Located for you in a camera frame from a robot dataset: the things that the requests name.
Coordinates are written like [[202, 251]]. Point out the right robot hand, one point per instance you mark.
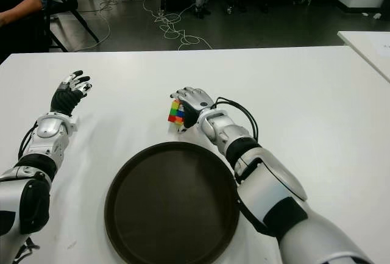
[[195, 102]]

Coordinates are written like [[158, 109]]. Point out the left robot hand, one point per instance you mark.
[[64, 99]]

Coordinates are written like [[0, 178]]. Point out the multicoloured Rubik's cube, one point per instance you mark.
[[176, 111]]

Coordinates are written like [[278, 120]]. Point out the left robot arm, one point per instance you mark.
[[12, 197]]

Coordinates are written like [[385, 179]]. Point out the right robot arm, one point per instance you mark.
[[280, 203]]

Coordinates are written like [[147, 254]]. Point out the dark round plate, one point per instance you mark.
[[170, 203]]

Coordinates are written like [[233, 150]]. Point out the black office chair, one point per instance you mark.
[[68, 2]]

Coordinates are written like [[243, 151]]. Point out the white side table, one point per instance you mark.
[[365, 50]]

